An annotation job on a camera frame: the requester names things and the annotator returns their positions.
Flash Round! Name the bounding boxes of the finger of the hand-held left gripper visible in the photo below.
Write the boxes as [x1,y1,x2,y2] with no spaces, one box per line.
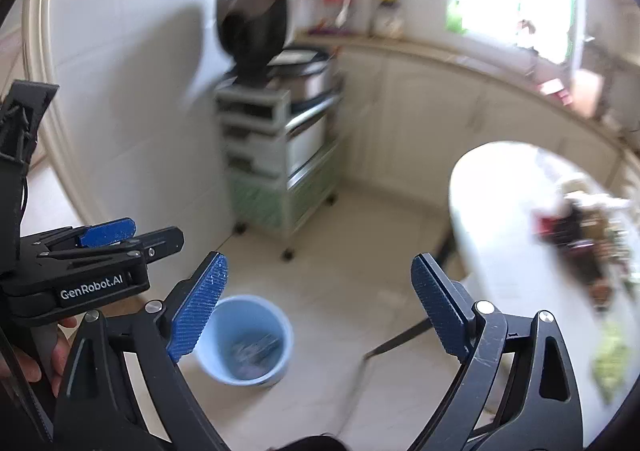
[30,218,137,248]
[40,226,185,268]

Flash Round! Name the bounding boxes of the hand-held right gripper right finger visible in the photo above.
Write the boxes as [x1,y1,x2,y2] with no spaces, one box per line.
[407,252,586,451]

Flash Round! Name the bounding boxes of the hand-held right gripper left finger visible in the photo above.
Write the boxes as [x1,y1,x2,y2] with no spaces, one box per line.
[50,251,236,451]

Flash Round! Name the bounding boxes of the blue plastic waste bin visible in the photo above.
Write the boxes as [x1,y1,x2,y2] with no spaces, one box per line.
[192,295,295,387]

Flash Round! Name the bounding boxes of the green white plastic packet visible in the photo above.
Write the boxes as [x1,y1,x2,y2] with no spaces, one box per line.
[590,321,636,402]

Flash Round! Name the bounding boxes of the person's left hand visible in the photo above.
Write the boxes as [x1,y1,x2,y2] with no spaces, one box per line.
[0,316,78,399]

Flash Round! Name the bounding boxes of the black table leg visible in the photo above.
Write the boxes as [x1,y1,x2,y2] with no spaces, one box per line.
[362,226,458,361]

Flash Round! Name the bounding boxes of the white rolling storage cart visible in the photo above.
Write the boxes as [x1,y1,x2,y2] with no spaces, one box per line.
[215,81,346,262]

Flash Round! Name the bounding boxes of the dark blurred wrapper pile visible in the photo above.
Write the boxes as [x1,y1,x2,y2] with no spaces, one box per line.
[532,191,631,312]

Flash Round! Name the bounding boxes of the cream kitchen cabinets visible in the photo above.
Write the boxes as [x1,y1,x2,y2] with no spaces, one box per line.
[295,31,640,212]

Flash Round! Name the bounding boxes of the black silver rice cooker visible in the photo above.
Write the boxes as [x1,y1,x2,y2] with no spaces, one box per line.
[214,0,337,106]

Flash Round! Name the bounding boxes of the brown cardboard box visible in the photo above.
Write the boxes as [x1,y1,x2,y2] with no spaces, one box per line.
[540,68,608,119]

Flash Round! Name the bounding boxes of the small green object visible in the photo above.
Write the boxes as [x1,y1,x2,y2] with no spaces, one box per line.
[447,1,468,34]

